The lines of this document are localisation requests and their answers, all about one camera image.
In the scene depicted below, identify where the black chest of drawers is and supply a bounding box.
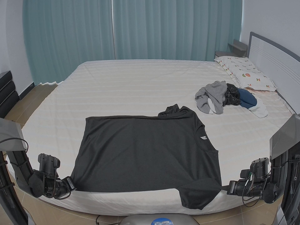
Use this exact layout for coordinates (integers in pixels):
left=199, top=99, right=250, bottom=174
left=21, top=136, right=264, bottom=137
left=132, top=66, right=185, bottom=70
left=0, top=70, right=20, bottom=119

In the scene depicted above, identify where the black T-shirt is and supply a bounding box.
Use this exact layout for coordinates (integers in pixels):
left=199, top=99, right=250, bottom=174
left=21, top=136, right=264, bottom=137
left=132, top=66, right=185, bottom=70
left=70, top=104, right=223, bottom=210

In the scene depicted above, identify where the white garment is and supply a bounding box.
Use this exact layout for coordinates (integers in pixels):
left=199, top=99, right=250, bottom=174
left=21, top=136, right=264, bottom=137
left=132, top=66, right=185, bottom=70
left=248, top=97, right=268, bottom=118

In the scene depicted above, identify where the grey bedside table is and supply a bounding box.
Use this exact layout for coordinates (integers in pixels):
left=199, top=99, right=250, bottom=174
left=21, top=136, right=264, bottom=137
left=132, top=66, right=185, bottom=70
left=215, top=39, right=248, bottom=58

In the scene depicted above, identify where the white printed pillow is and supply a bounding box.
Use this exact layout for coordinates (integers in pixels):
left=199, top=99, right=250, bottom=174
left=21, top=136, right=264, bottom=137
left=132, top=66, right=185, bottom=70
left=214, top=56, right=278, bottom=92

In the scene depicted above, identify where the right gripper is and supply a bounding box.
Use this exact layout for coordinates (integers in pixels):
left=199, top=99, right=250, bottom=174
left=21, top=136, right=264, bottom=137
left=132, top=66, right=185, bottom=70
left=227, top=180, right=265, bottom=197

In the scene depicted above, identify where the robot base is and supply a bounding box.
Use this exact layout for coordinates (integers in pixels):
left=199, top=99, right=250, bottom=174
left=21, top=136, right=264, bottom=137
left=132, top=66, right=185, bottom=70
left=122, top=214, right=198, bottom=225

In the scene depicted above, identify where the bed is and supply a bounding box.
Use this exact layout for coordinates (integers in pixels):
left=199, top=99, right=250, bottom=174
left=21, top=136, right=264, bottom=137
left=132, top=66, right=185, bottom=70
left=6, top=31, right=300, bottom=216

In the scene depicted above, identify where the grey garment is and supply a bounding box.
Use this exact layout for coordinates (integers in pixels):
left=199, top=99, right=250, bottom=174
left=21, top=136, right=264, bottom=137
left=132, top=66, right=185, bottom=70
left=195, top=81, right=228, bottom=115

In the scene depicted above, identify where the dark blue garment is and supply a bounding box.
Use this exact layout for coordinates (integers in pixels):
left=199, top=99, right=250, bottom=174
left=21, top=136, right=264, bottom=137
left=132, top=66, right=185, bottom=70
left=238, top=88, right=258, bottom=109

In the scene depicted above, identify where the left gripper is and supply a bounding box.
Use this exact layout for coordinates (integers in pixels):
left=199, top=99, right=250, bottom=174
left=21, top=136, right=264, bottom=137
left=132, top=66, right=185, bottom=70
left=46, top=176, right=77, bottom=199

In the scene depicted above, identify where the black glossy garment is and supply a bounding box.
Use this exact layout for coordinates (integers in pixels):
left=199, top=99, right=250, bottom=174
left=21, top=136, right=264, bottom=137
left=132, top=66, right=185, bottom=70
left=224, top=83, right=242, bottom=107

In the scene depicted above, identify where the black cable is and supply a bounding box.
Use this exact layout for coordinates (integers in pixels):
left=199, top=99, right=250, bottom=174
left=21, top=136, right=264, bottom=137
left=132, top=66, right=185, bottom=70
left=95, top=215, right=122, bottom=225

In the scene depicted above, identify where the blue-green curtain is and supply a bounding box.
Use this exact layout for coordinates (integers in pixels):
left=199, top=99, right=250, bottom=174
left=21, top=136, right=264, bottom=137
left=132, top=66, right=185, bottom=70
left=22, top=0, right=116, bottom=85
left=112, top=0, right=243, bottom=61

